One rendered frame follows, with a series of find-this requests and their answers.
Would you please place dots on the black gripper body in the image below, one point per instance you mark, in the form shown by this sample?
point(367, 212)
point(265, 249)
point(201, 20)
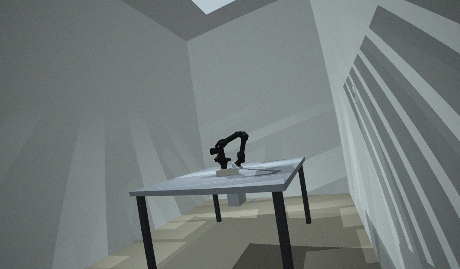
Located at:
point(224, 158)

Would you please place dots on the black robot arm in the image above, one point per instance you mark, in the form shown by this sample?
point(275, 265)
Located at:
point(223, 142)

